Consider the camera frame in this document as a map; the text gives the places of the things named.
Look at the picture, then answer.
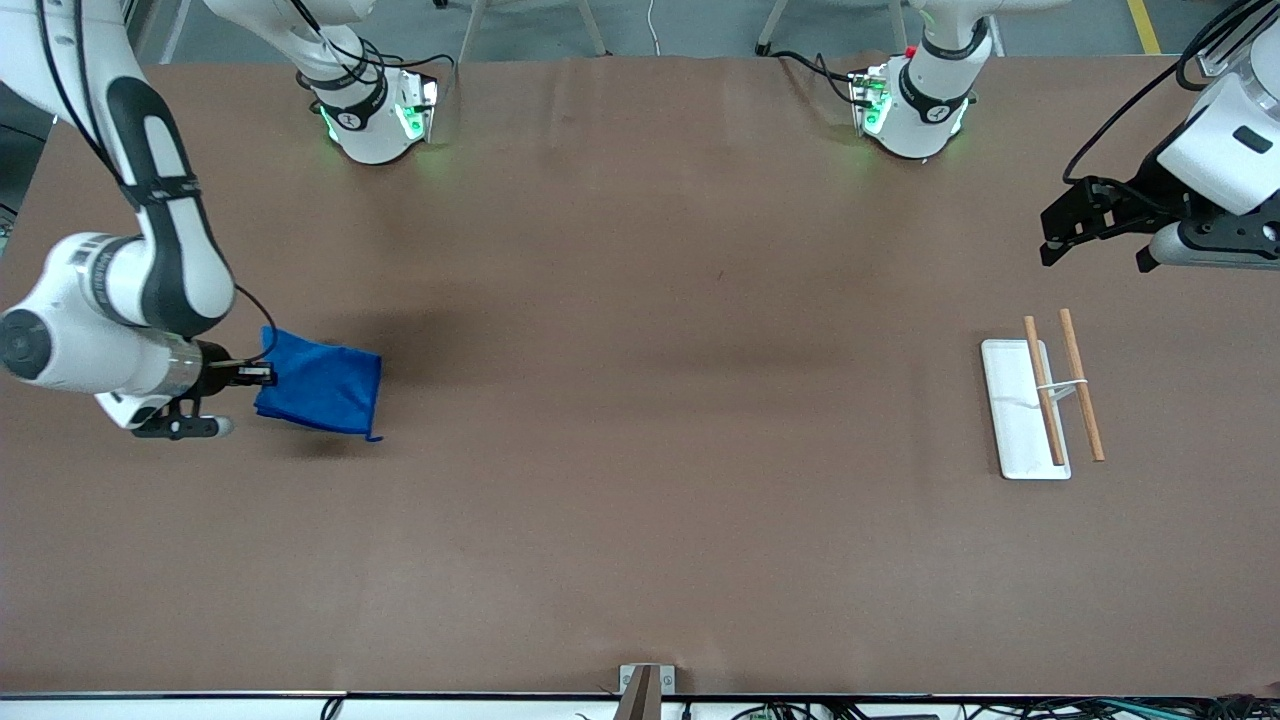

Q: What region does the blue towel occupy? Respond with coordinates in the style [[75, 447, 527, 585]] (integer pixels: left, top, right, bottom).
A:
[[254, 326, 384, 443]]

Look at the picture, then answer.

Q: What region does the brown table cover mat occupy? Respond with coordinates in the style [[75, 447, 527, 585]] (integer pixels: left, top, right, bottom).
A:
[[0, 55, 1280, 696]]

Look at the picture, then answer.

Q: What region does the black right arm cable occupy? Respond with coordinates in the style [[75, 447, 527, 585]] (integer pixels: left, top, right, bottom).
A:
[[35, 0, 278, 366]]

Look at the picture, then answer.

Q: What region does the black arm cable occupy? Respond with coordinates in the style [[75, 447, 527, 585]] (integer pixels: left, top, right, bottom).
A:
[[35, 0, 278, 366], [1062, 0, 1280, 186]]

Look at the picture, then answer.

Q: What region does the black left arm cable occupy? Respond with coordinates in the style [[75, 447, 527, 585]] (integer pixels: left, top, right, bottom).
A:
[[1062, 0, 1280, 186]]

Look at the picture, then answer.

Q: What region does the aluminium frame profile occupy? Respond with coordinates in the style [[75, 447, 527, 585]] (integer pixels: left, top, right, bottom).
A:
[[1197, 40, 1251, 78]]

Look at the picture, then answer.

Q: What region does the black left base cable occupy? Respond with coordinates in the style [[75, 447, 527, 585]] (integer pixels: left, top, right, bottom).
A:
[[775, 50, 866, 106]]

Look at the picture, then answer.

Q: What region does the black base cable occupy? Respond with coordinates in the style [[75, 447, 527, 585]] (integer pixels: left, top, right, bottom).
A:
[[355, 38, 458, 101], [775, 50, 866, 106]]

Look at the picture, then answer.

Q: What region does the black right base cable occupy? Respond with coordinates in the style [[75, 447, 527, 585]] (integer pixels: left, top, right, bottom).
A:
[[355, 38, 458, 101]]

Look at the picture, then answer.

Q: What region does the tangled cable bundle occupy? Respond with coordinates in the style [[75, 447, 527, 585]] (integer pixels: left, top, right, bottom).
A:
[[730, 698, 1280, 720]]

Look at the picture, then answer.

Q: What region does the metal bracket with brown post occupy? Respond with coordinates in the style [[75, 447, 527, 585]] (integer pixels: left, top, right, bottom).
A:
[[612, 664, 677, 720]]

